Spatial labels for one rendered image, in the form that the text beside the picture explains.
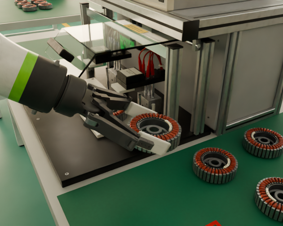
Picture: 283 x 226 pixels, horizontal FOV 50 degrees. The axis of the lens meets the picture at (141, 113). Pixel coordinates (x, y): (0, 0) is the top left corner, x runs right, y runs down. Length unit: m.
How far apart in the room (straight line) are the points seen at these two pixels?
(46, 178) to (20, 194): 1.10
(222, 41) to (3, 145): 1.84
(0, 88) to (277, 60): 0.79
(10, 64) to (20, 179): 1.54
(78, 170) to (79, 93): 0.30
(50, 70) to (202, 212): 0.44
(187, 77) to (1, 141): 1.71
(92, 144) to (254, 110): 0.53
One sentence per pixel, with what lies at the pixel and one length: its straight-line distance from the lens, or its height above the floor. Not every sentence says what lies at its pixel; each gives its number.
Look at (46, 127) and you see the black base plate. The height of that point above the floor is 0.77.
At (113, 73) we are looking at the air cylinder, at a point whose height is 0.82.
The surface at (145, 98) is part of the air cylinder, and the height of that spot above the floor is 0.82.
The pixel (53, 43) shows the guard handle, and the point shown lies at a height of 1.06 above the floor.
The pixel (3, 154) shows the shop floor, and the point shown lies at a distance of 2.28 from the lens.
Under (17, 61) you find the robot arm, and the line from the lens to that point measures 0.53.
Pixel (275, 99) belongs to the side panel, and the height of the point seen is 0.81.
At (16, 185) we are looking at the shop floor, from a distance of 1.99.
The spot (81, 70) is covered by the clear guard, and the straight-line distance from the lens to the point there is 0.67.
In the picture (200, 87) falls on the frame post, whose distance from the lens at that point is 0.84.
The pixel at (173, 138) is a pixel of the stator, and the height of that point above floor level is 0.94.
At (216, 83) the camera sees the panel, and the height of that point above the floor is 0.92.
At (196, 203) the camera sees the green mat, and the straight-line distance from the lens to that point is 0.74.
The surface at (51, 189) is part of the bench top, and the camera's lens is 0.79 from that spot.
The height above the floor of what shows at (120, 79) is 0.90.
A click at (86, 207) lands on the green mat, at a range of 0.73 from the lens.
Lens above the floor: 1.28
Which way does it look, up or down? 30 degrees down
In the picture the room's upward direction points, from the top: straight up
